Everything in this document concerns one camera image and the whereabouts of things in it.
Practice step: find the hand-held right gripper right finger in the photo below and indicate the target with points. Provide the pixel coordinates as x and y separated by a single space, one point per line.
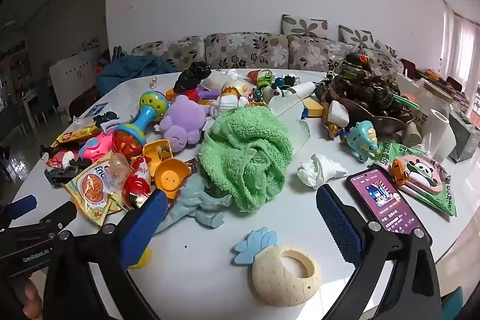
339 226

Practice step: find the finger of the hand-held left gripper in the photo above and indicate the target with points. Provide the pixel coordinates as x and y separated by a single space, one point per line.
60 215
22 203

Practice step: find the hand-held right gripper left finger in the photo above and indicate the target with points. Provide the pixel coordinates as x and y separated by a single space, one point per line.
144 226

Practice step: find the person's left hand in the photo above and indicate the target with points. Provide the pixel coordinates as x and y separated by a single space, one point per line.
33 299

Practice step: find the yellow toy piece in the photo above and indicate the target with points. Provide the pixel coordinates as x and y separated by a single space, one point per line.
140 260

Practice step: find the orange snack packet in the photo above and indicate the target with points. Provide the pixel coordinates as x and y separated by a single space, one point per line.
90 192

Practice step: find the black toy car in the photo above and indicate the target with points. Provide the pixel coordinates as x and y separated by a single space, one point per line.
60 175

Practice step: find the red rooster toy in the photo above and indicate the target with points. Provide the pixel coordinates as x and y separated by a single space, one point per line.
137 185

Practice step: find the smartphone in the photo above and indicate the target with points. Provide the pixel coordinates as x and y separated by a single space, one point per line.
388 203

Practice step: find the yellow toy bowl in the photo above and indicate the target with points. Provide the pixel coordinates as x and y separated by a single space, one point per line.
170 177

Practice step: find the red white toy figure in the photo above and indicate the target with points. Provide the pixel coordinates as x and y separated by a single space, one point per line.
60 157

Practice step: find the crumpled white tissue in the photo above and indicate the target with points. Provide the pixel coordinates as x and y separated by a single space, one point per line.
318 170

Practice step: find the light blue toy figure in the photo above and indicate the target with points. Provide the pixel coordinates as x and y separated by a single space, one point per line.
198 198

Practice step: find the clear plastic wrapper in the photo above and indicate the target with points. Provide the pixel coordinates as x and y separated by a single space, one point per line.
116 170

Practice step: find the pineapple teether toy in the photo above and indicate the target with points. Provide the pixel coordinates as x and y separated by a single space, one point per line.
281 267

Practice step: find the yellow toy truck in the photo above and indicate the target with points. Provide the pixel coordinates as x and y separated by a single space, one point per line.
159 151

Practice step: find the orange whistle toy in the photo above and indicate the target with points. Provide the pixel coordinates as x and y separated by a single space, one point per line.
399 172

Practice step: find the yellow wrapper with red label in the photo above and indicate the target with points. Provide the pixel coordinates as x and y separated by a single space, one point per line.
77 134

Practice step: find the gold blue robot toy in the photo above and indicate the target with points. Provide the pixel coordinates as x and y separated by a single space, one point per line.
332 129

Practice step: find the colourful baby rattle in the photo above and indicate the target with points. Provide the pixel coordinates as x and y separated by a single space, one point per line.
140 127

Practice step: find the blue chair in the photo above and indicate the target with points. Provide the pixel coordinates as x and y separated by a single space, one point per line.
41 97

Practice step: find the green wet wipes packet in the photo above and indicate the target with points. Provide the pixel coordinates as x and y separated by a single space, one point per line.
446 200

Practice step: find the blue card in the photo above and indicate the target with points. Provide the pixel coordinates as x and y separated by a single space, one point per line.
93 109

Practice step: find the purple plush toy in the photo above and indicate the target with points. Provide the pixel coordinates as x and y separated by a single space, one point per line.
183 121

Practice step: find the white sponge block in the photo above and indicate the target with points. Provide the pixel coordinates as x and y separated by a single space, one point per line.
337 113

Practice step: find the green towel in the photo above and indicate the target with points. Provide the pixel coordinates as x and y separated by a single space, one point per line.
245 158

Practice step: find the cardboard tube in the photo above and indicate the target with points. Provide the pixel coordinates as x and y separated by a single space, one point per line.
412 134

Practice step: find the yellow blue sponge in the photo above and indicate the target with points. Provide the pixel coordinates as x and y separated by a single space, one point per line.
313 107

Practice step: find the orange plastic toy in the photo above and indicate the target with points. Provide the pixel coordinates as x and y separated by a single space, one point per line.
170 93

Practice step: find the white cabinet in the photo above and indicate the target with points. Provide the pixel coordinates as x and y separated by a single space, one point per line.
75 74

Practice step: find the small round badge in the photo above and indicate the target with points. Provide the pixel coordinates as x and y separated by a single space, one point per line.
153 82

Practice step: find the purple plastic toy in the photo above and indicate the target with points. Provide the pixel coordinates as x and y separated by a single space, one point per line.
204 94

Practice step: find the white round animal toy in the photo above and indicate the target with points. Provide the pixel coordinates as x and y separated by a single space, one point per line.
272 93

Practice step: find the green paper bag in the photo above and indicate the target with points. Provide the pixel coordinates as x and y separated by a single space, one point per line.
463 138

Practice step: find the blue cloth on sofa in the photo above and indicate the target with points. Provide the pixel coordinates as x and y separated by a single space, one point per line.
131 70

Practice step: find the black plastic bag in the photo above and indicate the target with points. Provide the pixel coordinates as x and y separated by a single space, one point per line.
193 74

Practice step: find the green lidded container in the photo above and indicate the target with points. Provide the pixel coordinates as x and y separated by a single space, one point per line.
354 67

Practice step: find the eggshell chick toy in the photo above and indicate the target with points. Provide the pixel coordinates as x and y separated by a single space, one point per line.
232 87

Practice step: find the glass bowl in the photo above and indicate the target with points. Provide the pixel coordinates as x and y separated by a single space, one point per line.
337 59

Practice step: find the orange black toy blaster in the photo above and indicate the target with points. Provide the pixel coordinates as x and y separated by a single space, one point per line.
362 59

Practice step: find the floral cushion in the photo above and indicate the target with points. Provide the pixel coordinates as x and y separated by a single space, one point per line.
304 25
386 49
356 37

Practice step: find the floral sofa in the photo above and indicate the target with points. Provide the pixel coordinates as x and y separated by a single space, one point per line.
243 50

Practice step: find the pink toy camera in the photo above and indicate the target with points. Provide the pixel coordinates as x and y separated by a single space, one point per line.
95 147

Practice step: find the wall switch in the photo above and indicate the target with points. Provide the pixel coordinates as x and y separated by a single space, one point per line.
130 5

